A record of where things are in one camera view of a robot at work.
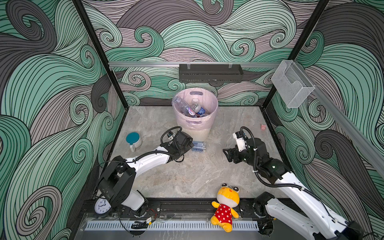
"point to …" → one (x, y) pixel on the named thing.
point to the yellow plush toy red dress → (228, 198)
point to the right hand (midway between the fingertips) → (229, 148)
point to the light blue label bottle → (198, 146)
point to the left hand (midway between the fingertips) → (188, 144)
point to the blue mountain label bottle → (202, 112)
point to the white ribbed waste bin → (198, 136)
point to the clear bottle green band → (195, 106)
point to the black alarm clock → (102, 206)
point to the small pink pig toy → (263, 127)
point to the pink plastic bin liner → (207, 99)
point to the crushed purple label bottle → (182, 106)
